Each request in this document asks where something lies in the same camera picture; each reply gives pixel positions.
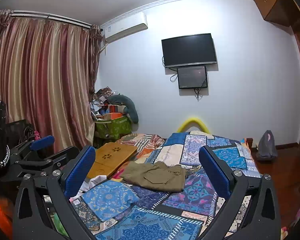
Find olive green pants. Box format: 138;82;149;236
121;161;186;192

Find grey backpack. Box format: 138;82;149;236
256;130;278;161

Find blue patchwork bedspread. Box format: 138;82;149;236
71;131;260;239

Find striped red curtain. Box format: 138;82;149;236
0;10;102;151

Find orange box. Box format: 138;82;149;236
103;113;123;120

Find green storage bag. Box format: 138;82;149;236
95;116;132;140

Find yellow curved headboard tube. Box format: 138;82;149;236
177;117;210;133

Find white air conditioner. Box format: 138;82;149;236
101;12;148;44

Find brown upper cabinet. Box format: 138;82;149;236
254;0;300;27

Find small wall screen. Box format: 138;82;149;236
177;66;207;89

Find wall mounted television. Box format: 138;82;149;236
161;33;217;68

